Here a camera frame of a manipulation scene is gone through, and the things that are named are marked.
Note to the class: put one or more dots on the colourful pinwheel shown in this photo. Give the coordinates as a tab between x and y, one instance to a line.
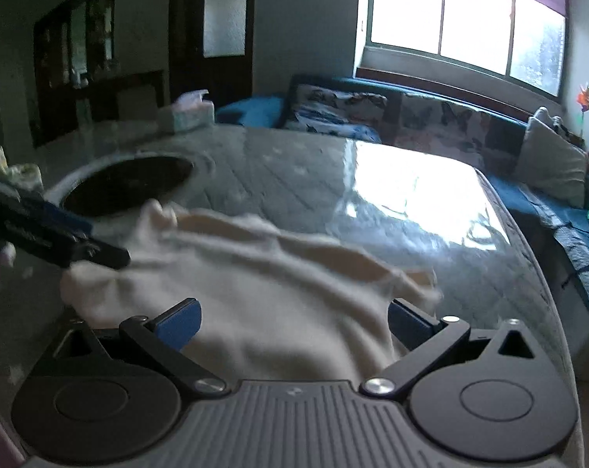
586	100

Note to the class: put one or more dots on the round table stove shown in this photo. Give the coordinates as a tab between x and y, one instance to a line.
128	185

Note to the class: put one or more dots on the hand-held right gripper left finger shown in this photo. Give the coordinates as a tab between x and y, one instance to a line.
180	324

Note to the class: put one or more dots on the cream garment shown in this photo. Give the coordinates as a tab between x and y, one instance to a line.
255	282

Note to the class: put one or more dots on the blue butterfly pillow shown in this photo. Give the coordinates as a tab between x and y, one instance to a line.
333	112

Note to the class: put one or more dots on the white cushion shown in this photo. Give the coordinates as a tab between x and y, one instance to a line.
547	116

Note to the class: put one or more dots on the dark wooden cabinet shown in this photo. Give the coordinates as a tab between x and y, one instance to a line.
85	58

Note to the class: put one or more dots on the orange butterfly pillow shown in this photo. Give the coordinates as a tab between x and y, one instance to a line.
450	126

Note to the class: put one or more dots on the grey pillow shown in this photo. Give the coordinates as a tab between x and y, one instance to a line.
550	161

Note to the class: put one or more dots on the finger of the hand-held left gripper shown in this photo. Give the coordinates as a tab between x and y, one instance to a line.
99	253
46	212

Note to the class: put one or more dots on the patterned cloth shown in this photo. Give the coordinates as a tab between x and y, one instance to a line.
9	170

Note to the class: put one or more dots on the tissue box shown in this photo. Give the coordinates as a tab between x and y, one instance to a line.
187	114

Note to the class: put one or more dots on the quilted sofa cover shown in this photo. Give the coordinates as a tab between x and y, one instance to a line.
579	248

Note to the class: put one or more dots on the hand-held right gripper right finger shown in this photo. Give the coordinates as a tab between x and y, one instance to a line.
405	322

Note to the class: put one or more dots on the window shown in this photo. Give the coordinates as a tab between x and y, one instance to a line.
465	14

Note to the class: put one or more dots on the dark wooden door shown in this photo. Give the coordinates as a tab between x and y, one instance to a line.
211	24

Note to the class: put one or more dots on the blue sofa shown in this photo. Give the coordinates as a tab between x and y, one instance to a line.
255	109

